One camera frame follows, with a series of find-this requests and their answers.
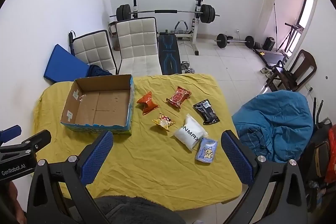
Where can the dark folded umbrella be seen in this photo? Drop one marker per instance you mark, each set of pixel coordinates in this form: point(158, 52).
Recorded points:
point(71, 41)

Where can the orange snack packet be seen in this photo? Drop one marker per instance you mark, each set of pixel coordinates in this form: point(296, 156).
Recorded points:
point(147, 104)

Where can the long barbell with black plates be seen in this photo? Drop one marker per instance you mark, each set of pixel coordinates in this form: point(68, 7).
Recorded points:
point(165, 11)

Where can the cardboard box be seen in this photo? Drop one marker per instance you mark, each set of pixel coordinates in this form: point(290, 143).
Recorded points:
point(105, 106)

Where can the red cloth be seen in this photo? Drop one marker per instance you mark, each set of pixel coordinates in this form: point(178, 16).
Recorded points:
point(331, 155)

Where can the person's left forearm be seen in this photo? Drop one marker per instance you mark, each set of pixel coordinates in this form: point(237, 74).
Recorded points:
point(17, 203)

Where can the loose black weight plates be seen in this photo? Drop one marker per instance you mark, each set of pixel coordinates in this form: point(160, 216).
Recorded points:
point(257, 45)

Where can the dark wooden chair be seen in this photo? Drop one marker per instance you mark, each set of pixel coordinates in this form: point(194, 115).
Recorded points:
point(305, 66)

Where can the white barbell rack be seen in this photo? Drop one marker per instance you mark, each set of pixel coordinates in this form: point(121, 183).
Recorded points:
point(195, 29)

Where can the black box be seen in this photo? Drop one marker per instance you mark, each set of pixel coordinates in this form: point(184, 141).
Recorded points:
point(269, 43)

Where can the blue striped blanket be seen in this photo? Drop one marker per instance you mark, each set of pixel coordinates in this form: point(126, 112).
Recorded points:
point(275, 119)

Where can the small yellow snack packet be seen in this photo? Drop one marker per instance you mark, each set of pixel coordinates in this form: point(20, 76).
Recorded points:
point(162, 121)

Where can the chrome dumbbell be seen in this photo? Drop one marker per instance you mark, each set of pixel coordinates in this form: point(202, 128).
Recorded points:
point(187, 67)

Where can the wall socket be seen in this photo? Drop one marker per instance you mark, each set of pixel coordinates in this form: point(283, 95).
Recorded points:
point(309, 88)

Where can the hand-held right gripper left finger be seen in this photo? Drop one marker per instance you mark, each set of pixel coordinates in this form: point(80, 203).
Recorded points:
point(97, 158)

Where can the yellow tablecloth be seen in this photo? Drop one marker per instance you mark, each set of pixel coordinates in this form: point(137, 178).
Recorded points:
point(157, 161)

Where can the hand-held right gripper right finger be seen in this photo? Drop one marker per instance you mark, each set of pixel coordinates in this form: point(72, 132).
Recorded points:
point(236, 158)

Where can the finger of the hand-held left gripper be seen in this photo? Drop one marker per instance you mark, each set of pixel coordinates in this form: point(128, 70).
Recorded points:
point(36, 138)
point(10, 132)

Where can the dark blue cloth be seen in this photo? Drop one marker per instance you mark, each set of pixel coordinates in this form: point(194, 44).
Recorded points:
point(99, 71)

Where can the light blue cartoon packet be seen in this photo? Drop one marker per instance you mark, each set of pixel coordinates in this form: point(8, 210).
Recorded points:
point(207, 151)

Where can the black exercise stand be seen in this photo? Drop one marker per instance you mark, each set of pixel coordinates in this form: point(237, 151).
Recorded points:
point(292, 35)

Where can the window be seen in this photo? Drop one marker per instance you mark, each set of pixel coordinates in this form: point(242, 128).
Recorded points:
point(307, 8)

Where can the pair of white shoes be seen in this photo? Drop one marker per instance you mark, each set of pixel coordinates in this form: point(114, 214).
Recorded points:
point(266, 73)

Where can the black bag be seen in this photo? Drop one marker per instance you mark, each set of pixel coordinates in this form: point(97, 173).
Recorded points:
point(316, 155)

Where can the blue foam mat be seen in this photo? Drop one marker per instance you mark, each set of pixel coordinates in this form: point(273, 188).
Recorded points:
point(63, 64)

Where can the small white quilted chair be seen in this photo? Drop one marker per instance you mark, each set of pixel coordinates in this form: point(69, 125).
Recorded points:
point(92, 49)

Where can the short barbell with black plates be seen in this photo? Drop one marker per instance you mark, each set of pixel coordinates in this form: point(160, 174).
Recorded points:
point(222, 40)

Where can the large white quilted chair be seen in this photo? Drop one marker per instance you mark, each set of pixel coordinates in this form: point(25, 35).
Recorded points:
point(136, 40)

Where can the red snack packet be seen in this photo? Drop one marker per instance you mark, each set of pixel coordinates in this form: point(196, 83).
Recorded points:
point(178, 96)

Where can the white soft packet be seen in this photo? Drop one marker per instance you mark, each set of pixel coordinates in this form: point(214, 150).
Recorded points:
point(190, 133)

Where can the black glossy packet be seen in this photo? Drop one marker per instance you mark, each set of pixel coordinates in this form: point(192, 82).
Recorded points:
point(206, 112)

